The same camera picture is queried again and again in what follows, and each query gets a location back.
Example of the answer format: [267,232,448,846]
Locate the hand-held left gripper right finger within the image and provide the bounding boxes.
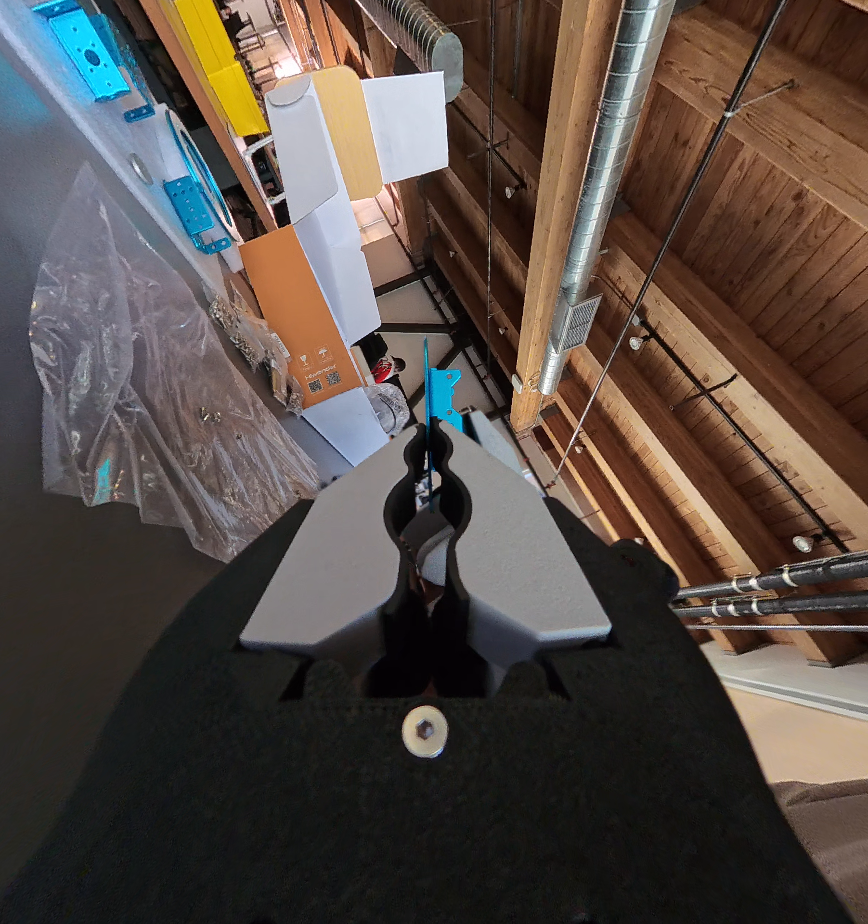
[434,422,614,669]

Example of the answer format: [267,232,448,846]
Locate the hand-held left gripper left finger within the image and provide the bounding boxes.
[239,426,435,677]

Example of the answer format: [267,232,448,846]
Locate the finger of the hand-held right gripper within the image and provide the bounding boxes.
[461,408,550,499]

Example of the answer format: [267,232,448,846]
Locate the small screws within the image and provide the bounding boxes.
[197,406,246,440]

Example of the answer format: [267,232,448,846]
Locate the grey desk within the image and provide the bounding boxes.
[0,0,348,924]

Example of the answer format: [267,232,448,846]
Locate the bubble wrap bundle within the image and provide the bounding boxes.
[365,383,411,439]

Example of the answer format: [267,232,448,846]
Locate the white air vent grille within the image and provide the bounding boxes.
[558,292,604,353]

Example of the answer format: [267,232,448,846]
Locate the black insulated ceiling pipe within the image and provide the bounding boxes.
[671,586,868,620]
[668,550,868,602]

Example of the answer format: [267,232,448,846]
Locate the pile of screw bags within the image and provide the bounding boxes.
[204,285,308,418]

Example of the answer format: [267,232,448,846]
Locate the clear plastic bag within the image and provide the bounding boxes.
[28,160,324,565]

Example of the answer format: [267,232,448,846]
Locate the orange and white cardboard box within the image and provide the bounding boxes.
[237,64,451,469]

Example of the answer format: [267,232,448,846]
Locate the wooden workbench with black legs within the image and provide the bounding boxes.
[136,0,283,235]

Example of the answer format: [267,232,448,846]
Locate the yellow plastic bin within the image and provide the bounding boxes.
[155,0,270,138]

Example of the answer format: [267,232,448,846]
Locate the white foam tray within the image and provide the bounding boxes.
[0,0,250,275]

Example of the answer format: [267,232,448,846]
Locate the silver spiral air duct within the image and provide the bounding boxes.
[537,0,679,397]

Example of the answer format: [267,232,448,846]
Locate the blue multi-hole box bracket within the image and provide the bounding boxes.
[161,175,238,256]

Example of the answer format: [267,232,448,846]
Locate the blue ring plate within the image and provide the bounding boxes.
[164,108,235,231]

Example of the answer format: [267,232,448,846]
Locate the oval silver air duct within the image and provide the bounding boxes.
[353,0,466,102]

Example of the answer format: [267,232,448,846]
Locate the small blue angled bracket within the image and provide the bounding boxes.
[46,9,133,103]

